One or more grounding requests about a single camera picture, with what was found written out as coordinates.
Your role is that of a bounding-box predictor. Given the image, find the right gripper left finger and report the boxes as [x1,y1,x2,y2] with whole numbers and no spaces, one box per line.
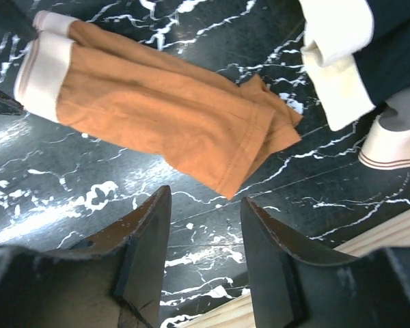
[47,186,172,327]

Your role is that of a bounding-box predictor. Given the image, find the cream white underwear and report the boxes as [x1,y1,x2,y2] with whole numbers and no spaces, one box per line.
[358,87,410,170]

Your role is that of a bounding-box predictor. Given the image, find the black underwear beige waistband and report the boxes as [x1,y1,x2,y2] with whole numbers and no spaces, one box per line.
[300,1,410,131]

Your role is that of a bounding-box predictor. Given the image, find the wooden compartment tray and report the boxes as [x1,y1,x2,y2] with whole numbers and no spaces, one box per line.
[187,204,410,328]

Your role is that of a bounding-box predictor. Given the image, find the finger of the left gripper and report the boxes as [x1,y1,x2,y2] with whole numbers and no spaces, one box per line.
[0,91,24,115]

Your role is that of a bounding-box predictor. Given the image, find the brown boxer underwear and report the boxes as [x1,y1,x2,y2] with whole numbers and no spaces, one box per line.
[14,11,301,198]

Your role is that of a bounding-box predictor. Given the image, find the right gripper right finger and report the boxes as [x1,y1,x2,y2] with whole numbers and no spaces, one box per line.
[241,197,410,328]

